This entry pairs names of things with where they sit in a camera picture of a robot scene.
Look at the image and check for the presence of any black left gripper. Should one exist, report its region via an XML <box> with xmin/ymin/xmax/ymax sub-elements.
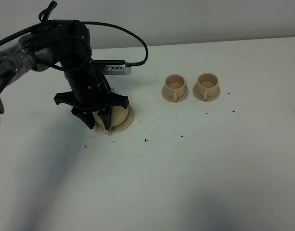
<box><xmin>54</xmin><ymin>61</ymin><xmax>129</xmax><ymax>131</ymax></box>

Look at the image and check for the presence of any beige teapot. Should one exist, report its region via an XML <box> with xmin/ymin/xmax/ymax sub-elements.
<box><xmin>95</xmin><ymin>88</ymin><xmax>129</xmax><ymax>137</ymax></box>

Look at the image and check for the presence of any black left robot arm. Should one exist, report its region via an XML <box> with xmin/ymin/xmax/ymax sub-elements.
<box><xmin>0</xmin><ymin>20</ymin><xmax>130</xmax><ymax>132</ymax></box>

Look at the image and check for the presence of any beige teapot saucer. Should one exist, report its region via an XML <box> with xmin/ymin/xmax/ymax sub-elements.
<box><xmin>95</xmin><ymin>102</ymin><xmax>134</xmax><ymax>133</ymax></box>

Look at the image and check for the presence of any beige left teacup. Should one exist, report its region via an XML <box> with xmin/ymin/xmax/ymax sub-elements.
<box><xmin>164</xmin><ymin>74</ymin><xmax>187</xmax><ymax>89</ymax></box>

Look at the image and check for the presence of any beige teacup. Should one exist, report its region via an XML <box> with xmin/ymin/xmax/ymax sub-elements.
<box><xmin>164</xmin><ymin>74</ymin><xmax>187</xmax><ymax>89</ymax></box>
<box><xmin>197</xmin><ymin>73</ymin><xmax>219</xmax><ymax>96</ymax></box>

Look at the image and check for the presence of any beige right cup saucer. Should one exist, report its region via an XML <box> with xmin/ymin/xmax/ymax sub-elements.
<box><xmin>192</xmin><ymin>83</ymin><xmax>221</xmax><ymax>102</ymax></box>

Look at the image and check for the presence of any beige right teacup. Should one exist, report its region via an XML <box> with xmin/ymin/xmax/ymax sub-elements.
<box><xmin>197</xmin><ymin>73</ymin><xmax>219</xmax><ymax>96</ymax></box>

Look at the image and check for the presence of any black braided camera cable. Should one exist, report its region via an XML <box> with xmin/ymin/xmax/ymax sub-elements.
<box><xmin>0</xmin><ymin>0</ymin><xmax>149</xmax><ymax>72</ymax></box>

